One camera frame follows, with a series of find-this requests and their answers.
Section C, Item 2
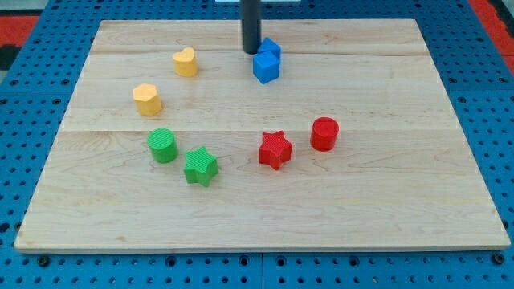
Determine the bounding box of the green star block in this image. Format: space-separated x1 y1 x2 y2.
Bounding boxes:
183 146 218 187

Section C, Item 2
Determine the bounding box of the yellow heart block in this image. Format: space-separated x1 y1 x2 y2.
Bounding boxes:
173 47 198 77

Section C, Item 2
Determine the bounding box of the red star block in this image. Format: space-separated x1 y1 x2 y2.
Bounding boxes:
259 131 293 170

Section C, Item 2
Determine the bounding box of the yellow hexagon block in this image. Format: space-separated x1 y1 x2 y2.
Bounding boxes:
133 83 162 116

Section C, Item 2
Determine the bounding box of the blue cube block front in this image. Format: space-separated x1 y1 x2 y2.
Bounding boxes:
253 51 280 84

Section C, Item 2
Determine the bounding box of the red cylinder block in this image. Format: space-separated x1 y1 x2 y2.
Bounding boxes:
310 116 340 152

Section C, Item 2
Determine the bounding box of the green cylinder block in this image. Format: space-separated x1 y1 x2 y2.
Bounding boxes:
147 128 178 163

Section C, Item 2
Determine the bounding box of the light wooden board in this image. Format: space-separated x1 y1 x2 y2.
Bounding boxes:
14 19 511 254

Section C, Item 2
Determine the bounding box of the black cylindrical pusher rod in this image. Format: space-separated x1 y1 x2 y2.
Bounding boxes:
240 0 262 55

